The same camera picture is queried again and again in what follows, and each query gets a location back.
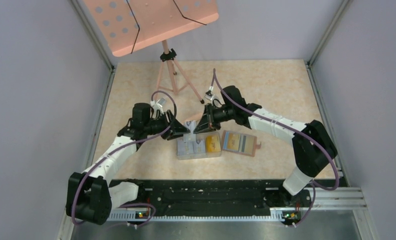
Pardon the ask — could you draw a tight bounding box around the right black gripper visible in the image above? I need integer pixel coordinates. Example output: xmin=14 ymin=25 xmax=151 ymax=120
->
xmin=194 ymin=102 xmax=235 ymax=134

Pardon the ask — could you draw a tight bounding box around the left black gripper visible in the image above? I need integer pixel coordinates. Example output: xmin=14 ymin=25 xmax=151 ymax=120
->
xmin=144 ymin=109 xmax=190 ymax=140

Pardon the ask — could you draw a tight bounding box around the clear plastic card box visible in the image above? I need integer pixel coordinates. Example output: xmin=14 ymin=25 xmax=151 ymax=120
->
xmin=176 ymin=132 xmax=222 ymax=160

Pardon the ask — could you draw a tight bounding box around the brown leather card holder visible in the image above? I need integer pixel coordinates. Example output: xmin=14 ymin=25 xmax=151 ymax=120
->
xmin=221 ymin=130 xmax=261 ymax=157

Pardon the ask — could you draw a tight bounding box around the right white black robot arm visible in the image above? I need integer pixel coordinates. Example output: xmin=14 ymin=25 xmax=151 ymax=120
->
xmin=193 ymin=85 xmax=338 ymax=206

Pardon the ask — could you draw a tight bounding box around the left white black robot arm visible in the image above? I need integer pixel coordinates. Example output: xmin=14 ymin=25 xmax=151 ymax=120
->
xmin=66 ymin=103 xmax=190 ymax=225

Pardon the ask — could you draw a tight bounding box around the yellow credit card stack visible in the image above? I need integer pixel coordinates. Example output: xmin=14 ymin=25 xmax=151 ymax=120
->
xmin=205 ymin=134 xmax=221 ymax=153

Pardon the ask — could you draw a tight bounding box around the grey white credit card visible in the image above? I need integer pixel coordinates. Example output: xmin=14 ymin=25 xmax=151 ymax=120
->
xmin=177 ymin=139 xmax=194 ymax=156

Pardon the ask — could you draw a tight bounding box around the pink music stand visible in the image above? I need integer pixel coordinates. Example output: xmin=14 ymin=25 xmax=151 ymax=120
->
xmin=84 ymin=0 xmax=219 ymax=104

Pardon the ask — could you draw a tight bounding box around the pink cylindrical handle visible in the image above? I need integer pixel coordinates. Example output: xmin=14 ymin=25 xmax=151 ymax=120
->
xmin=184 ymin=113 xmax=203 ymax=122

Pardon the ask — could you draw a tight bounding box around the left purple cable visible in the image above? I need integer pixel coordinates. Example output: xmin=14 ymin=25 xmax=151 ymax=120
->
xmin=71 ymin=91 xmax=178 ymax=229

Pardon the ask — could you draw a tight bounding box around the purple cable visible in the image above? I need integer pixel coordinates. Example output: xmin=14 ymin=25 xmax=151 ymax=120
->
xmin=71 ymin=91 xmax=178 ymax=229
xmin=206 ymin=68 xmax=340 ymax=228

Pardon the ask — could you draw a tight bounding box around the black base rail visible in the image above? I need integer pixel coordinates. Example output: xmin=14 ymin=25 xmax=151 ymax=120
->
xmin=114 ymin=178 xmax=313 ymax=219

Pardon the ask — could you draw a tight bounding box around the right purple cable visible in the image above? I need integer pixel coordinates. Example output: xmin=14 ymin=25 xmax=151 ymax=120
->
xmin=206 ymin=68 xmax=340 ymax=228

